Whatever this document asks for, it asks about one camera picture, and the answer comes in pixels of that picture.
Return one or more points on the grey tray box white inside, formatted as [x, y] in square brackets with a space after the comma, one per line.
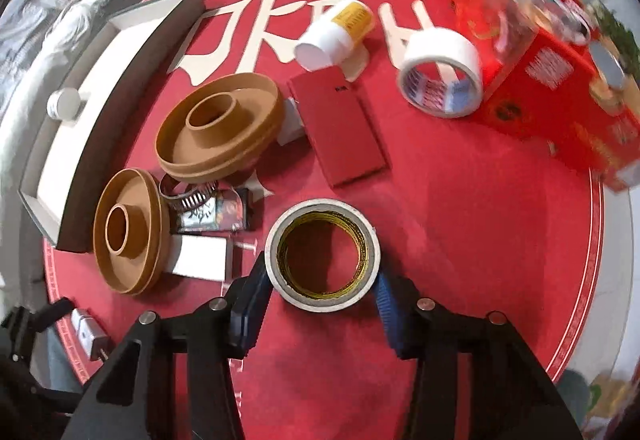
[85, 159]

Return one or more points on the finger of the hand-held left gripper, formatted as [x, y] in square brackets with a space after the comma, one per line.
[50, 312]

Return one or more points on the grey tape roll yellow core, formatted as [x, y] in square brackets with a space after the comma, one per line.
[274, 265]

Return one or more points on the large tan plastic spool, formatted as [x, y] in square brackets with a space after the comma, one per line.
[250, 119]

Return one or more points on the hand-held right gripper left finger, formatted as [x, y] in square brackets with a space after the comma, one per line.
[247, 315]

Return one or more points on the white charger plug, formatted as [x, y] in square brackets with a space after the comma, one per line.
[89, 332]

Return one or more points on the dark printed card packet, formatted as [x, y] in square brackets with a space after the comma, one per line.
[220, 215]

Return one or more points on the grey crumpled cloth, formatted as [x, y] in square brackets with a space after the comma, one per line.
[55, 14]

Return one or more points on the small white round jar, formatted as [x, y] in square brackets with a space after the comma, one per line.
[63, 102]

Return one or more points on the red box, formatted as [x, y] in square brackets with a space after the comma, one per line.
[337, 127]

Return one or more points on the small tan plastic spool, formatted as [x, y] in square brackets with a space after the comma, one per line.
[150, 230]

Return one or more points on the red printed carton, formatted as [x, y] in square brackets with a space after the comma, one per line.
[550, 84]

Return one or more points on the green plant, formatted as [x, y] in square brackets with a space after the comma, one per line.
[620, 29]

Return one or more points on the white tape roll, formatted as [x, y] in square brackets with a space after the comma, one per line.
[445, 47]

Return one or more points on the small white box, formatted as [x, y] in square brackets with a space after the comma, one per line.
[200, 257]

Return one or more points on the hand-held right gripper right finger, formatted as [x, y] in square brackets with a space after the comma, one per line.
[387, 315]

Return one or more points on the clear plastic container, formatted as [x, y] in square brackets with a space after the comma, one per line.
[545, 14]

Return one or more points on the white cup yellow label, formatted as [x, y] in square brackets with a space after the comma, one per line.
[330, 37]

